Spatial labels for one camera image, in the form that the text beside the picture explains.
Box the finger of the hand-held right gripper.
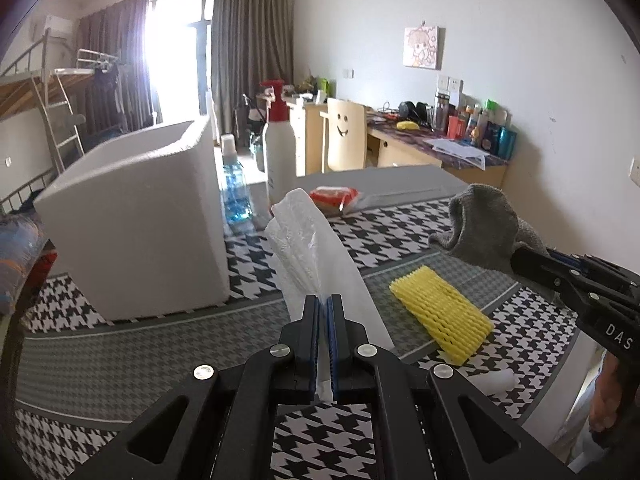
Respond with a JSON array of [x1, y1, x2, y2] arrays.
[[510, 242, 598, 311], [547, 247, 640, 301]]

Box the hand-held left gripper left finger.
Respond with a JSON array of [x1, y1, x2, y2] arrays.
[[65, 294, 321, 480]]

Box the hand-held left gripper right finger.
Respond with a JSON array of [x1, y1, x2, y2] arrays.
[[326, 294, 581, 480]]

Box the white plastic bag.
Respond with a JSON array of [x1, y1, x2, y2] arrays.
[[265, 187, 396, 403]]

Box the yellow foam net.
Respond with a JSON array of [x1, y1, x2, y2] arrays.
[[389, 266, 495, 365]]

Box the white foam box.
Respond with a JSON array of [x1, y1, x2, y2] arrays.
[[34, 115, 232, 322]]

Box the person's right hand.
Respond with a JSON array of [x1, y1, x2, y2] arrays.
[[589, 352, 622, 436]]

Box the red snack packet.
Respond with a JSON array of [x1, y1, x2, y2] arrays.
[[308, 186, 361, 213]]

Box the printed paper sheets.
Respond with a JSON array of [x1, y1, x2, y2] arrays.
[[430, 137, 488, 168]]

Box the row of toiletry bottles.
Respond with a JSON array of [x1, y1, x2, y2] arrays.
[[432, 87, 518, 157]]

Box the clear bottle of blue liquid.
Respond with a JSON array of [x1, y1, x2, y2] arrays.
[[220, 133, 251, 223]]

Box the houndstooth tablecloth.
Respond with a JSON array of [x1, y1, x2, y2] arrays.
[[15, 162, 601, 480]]

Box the white pump bottle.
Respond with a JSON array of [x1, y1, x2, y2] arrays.
[[260, 80, 297, 207]]

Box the wooden chair with smiley face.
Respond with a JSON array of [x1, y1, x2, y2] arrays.
[[320, 97, 368, 173]]

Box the black headphones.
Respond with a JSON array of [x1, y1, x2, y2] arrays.
[[397, 101, 431, 123]]

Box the black trolley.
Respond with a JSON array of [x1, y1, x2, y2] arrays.
[[241, 94, 263, 136]]

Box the brown curtain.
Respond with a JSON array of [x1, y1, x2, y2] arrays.
[[77, 0, 156, 133], [211, 0, 296, 136]]

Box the blue and orange quilt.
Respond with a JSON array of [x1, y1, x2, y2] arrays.
[[0, 212, 58, 316]]

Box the glass balcony door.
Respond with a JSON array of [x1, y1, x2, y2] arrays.
[[147, 0, 216, 131]]

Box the dark hanging clothes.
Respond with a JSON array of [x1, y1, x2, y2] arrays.
[[95, 62, 123, 91]]

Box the grey metal bunk bed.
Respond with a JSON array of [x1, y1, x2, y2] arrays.
[[0, 27, 86, 216], [52, 49, 156, 148]]

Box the white air conditioner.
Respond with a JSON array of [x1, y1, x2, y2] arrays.
[[32, 16, 73, 41]]

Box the cartoon wall poster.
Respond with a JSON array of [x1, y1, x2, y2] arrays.
[[403, 25, 443, 70]]

